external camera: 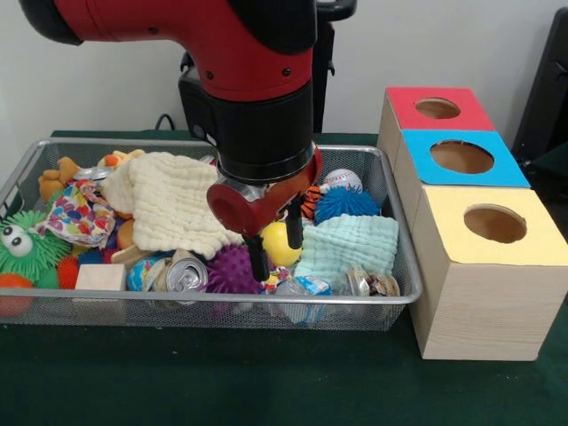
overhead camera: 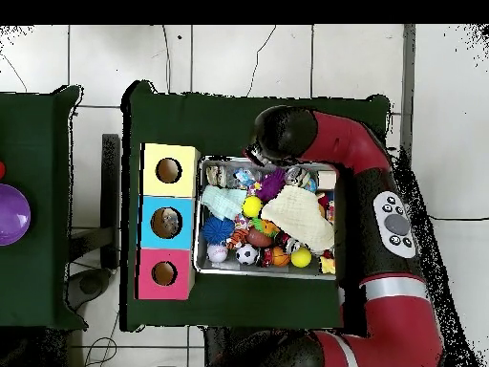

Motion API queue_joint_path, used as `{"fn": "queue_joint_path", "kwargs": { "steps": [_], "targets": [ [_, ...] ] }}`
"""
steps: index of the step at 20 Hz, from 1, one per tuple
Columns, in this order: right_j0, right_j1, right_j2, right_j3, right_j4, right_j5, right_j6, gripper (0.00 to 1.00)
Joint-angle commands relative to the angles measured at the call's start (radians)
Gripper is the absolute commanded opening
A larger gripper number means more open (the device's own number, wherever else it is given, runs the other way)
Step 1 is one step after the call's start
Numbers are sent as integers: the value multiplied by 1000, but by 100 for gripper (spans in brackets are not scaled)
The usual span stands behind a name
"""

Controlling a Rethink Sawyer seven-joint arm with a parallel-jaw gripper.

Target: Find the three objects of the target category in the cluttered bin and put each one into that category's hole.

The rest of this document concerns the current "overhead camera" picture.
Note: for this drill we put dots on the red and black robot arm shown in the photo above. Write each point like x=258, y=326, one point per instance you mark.
x=344, y=141

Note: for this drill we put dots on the dark green table cloth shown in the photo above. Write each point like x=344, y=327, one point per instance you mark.
x=30, y=210
x=229, y=126

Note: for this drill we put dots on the small soccer ball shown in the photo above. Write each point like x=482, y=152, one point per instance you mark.
x=247, y=254

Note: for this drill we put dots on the small white baseball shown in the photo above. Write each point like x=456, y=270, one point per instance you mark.
x=217, y=253

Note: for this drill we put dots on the purple spiky ball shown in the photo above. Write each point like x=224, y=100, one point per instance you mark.
x=272, y=185

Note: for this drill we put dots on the purple plastic bowl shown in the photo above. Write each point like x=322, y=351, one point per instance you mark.
x=11, y=214

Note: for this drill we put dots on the small orange basketball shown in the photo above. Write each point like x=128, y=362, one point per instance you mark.
x=281, y=258

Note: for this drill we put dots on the yellow smiley face ball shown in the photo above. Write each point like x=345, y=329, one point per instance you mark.
x=252, y=207

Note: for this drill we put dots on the black upright panel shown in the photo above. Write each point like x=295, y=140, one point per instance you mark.
x=110, y=191

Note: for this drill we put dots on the cream waffle cloth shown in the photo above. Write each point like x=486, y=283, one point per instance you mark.
x=301, y=218

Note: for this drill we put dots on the light blue waffle cloth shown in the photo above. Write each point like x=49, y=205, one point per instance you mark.
x=223, y=202

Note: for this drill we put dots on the plain yellow ball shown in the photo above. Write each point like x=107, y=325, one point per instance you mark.
x=301, y=257

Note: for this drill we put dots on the dark grey floor base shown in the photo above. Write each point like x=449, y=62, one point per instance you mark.
x=89, y=284

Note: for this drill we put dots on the small red ball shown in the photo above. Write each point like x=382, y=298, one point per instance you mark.
x=2, y=170

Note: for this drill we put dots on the blue spiky rubber ball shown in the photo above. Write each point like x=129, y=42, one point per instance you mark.
x=217, y=229

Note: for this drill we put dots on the wooden box with three holes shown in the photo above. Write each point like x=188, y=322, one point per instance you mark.
x=179, y=183

